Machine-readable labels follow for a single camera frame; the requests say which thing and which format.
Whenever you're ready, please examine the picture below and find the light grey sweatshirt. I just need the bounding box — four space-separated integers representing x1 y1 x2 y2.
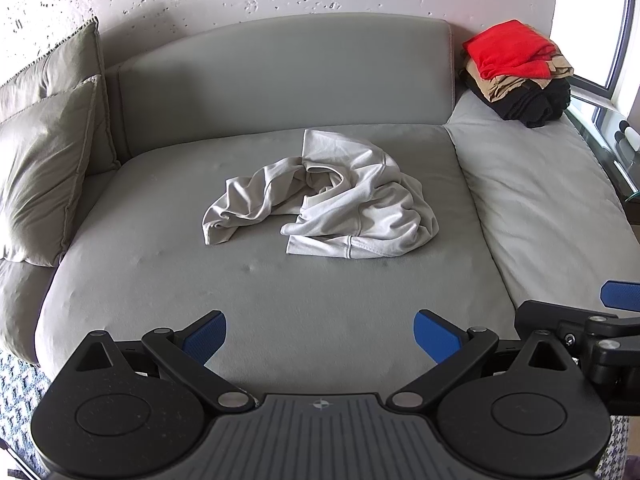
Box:
202 129 439 260

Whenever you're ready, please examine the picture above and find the white black marker pen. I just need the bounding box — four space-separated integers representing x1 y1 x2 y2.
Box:
614 120 640 153

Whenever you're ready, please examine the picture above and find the glass side table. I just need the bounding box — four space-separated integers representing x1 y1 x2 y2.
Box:
566 90 639 207

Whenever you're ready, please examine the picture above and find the grey fabric sofa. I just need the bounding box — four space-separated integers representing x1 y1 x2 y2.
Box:
1 14 639 394

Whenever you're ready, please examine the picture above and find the front olive cushion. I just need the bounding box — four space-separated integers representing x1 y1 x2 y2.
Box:
1 76 102 268

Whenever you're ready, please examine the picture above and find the olive cushion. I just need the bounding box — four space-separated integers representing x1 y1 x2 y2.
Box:
1 76 102 268
1 18 119 176

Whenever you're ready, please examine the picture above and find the red folded garment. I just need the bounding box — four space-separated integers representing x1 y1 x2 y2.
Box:
462 20 559 79

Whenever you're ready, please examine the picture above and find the rear olive cushion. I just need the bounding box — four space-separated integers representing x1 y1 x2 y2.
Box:
1 18 119 176

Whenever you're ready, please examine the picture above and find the window frame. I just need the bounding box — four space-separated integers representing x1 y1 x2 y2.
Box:
574 0 639 117

